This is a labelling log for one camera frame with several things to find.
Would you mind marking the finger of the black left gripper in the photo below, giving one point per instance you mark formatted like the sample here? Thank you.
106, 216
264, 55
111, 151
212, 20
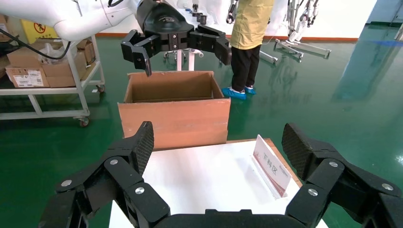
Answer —
138, 47
211, 39

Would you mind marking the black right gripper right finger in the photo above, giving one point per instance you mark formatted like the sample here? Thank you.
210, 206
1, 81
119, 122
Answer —
327, 176

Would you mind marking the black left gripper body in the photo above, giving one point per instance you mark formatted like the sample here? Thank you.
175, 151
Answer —
163, 28

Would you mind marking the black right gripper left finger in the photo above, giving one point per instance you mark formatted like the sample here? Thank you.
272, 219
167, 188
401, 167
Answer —
119, 170

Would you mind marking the large open cardboard box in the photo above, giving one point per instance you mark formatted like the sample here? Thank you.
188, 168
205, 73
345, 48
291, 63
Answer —
176, 122

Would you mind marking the plain cardboard box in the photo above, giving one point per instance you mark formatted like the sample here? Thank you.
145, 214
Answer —
63, 74

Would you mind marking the cardboard box with white label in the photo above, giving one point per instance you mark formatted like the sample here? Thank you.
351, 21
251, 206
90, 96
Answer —
26, 77

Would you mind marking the person in black trousers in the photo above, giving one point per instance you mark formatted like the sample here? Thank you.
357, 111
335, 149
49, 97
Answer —
248, 25

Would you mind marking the acrylic sign with red print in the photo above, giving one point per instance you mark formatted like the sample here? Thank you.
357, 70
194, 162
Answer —
272, 168

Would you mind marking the white floor stand leg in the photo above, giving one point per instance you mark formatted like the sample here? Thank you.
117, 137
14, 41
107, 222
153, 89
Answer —
269, 57

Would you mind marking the white wheeled cart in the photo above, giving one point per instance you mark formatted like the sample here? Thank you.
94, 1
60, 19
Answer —
47, 91

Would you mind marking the yellow warning sign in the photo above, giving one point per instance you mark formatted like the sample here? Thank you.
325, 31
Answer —
34, 33

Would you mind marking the white pedestal stand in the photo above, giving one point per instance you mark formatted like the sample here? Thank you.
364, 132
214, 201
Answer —
179, 61

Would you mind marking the white floor stand frame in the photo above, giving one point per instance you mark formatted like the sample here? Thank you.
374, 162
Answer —
314, 49
289, 49

